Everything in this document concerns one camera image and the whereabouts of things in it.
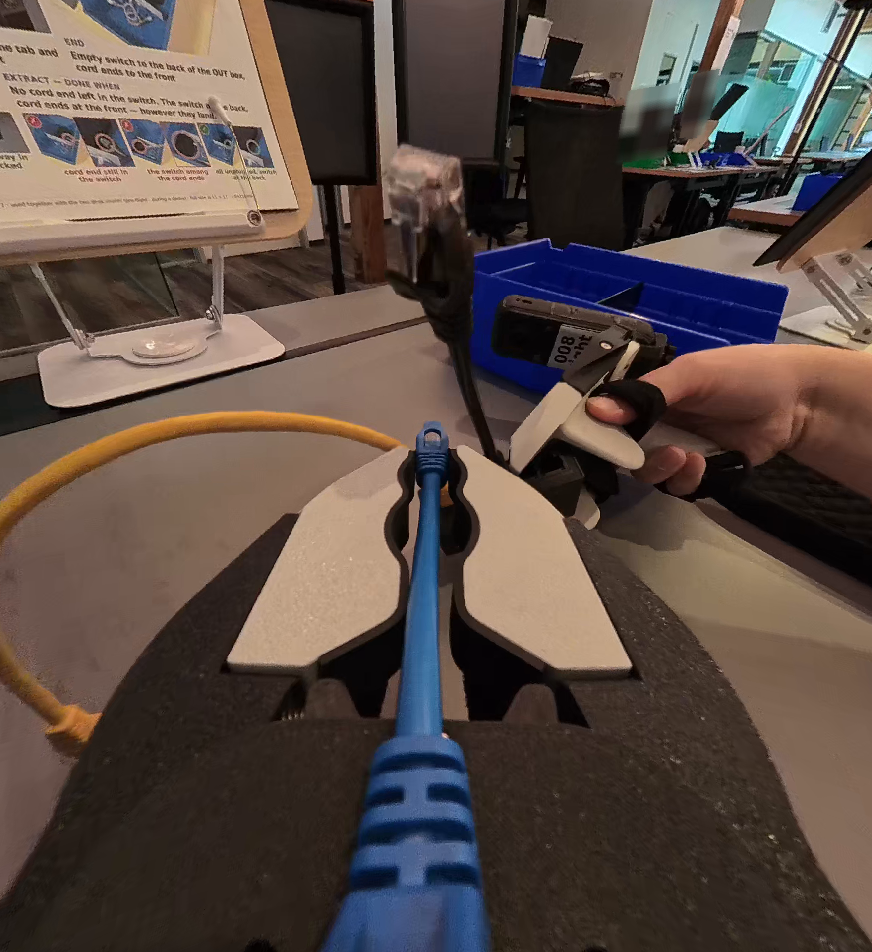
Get black textured pad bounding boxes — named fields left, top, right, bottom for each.
left=719, top=454, right=872, bottom=603

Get black ethernet cable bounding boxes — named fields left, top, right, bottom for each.
left=381, top=145, right=505, bottom=465

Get black network switch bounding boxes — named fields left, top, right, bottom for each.
left=518, top=447, right=603, bottom=514

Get black office chair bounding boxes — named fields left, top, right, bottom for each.
left=525, top=97, right=626, bottom=251

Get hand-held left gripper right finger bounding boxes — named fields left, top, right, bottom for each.
left=451, top=444, right=638, bottom=685

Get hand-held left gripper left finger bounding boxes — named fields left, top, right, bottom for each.
left=228, top=447, right=416, bottom=678

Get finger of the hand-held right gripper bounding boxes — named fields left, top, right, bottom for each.
left=511, top=384, right=648, bottom=474

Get yellow ethernet cable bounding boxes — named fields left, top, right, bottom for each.
left=0, top=413, right=407, bottom=745

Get blue ethernet cable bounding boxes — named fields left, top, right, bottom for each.
left=322, top=421, right=492, bottom=952

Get person's right hand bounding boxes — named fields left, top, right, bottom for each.
left=585, top=346, right=823, bottom=499

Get white stand base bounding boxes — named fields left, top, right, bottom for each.
left=38, top=313, right=285, bottom=409

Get wooden pillar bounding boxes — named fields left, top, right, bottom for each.
left=350, top=186, right=388, bottom=284

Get blue plastic bin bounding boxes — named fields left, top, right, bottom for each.
left=793, top=175, right=847, bottom=212
left=470, top=238, right=791, bottom=395

